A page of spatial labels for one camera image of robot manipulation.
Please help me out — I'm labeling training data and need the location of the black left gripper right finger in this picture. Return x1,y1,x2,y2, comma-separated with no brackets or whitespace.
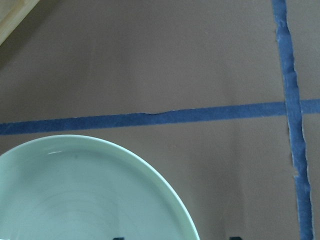
229,236,242,240

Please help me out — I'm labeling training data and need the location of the wooden dish rack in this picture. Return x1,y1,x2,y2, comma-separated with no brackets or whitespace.
0,0,39,45

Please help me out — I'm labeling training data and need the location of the light green ceramic plate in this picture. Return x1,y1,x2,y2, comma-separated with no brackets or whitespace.
0,135,199,240

